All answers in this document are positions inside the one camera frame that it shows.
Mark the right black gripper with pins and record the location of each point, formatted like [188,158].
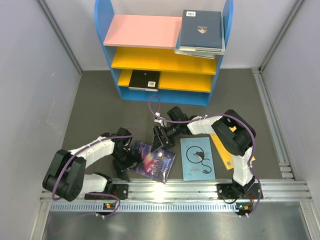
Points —
[159,132]

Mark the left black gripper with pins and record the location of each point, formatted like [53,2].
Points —
[120,167]

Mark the purple Robinson Crusoe book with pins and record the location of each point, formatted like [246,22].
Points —
[155,165]

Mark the light blue book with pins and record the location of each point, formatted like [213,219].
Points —
[197,159]

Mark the black book with barcode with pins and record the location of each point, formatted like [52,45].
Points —
[145,80]

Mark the navy blue book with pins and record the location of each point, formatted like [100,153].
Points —
[201,30]

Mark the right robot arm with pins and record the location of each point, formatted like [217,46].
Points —
[197,125]

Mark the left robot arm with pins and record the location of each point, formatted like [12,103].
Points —
[66,176]

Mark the yellow book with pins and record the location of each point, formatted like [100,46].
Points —
[225,155]

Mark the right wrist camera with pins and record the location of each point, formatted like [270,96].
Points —
[158,120]

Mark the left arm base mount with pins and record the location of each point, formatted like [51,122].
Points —
[118,190]

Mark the aluminium mounting rail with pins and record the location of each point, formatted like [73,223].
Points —
[143,195]

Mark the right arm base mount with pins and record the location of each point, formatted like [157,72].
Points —
[227,192]

